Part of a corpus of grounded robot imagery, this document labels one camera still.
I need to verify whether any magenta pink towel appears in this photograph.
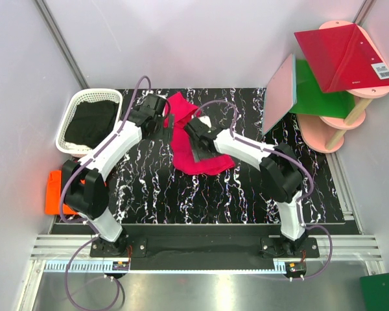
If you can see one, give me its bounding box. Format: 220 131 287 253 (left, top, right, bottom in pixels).
167 92 235 176

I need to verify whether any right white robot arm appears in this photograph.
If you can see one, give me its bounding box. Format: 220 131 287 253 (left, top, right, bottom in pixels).
184 117 307 257

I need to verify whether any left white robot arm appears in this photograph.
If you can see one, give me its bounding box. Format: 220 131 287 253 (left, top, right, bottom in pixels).
60 93 174 257

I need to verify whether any white plastic laundry basket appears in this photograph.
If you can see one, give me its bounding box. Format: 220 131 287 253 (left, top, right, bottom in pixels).
56 88 123 157

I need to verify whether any black towel in basket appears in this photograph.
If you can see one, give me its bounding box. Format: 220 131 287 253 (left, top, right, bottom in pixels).
64 100 119 149

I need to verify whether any pink board with teal edge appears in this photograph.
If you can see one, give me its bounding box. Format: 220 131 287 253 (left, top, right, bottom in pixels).
262 54 297 135

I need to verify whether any green plastic sheet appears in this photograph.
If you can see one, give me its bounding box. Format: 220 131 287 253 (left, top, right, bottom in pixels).
289 60 355 119

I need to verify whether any orange folded towel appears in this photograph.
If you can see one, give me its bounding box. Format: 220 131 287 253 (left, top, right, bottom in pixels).
44 170 108 215

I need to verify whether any red plastic sheet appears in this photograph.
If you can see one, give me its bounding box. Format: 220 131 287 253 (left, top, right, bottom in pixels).
294 24 389 93

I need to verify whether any dark green board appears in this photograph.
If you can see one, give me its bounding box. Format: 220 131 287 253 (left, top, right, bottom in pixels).
360 273 389 311

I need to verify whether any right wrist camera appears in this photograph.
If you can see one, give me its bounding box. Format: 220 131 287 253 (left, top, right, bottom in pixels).
199 116 211 128

